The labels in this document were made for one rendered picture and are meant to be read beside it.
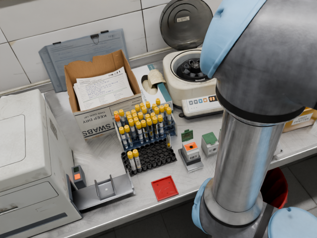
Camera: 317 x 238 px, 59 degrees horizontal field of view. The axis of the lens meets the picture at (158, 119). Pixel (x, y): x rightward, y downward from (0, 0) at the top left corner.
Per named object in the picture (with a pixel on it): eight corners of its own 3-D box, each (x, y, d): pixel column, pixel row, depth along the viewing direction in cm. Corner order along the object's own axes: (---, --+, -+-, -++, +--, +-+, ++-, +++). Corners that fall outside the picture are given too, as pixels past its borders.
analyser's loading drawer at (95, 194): (69, 216, 82) (62, 209, 78) (66, 197, 86) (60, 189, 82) (135, 193, 85) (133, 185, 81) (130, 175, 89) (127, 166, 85)
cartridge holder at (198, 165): (188, 173, 91) (188, 166, 88) (178, 151, 96) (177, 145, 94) (203, 167, 91) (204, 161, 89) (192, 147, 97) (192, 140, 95)
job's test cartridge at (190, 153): (187, 164, 91) (187, 153, 86) (182, 153, 94) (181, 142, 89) (198, 160, 92) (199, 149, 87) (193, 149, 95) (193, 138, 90)
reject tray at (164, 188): (157, 201, 85) (157, 200, 84) (151, 182, 89) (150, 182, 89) (179, 194, 86) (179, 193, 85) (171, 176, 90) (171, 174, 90)
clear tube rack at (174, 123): (123, 153, 98) (119, 140, 92) (116, 132, 104) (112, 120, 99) (177, 135, 101) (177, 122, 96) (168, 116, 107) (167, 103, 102)
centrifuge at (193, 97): (175, 122, 105) (174, 99, 96) (161, 73, 125) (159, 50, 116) (237, 111, 107) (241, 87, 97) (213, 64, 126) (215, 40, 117)
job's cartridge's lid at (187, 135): (181, 132, 86) (180, 131, 87) (182, 142, 89) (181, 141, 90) (193, 128, 87) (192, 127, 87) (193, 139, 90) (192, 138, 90)
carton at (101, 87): (83, 141, 103) (70, 114, 91) (73, 92, 121) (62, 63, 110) (147, 121, 107) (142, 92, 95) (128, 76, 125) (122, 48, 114)
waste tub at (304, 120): (279, 134, 98) (287, 115, 90) (261, 108, 107) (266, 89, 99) (314, 125, 99) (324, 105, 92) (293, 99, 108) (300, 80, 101)
